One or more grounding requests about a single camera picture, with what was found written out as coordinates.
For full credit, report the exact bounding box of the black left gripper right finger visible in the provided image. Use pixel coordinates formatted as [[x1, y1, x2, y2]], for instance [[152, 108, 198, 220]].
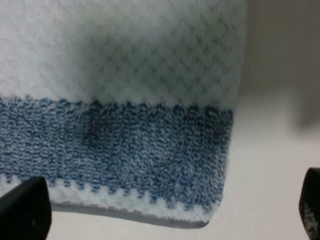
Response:
[[299, 167, 320, 240]]

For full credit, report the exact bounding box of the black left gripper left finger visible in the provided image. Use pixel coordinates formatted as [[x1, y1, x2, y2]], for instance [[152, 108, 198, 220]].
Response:
[[0, 176, 52, 240]]

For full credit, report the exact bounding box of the blue white striped towel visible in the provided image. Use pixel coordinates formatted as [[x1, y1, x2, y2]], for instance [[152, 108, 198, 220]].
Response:
[[0, 0, 247, 229]]

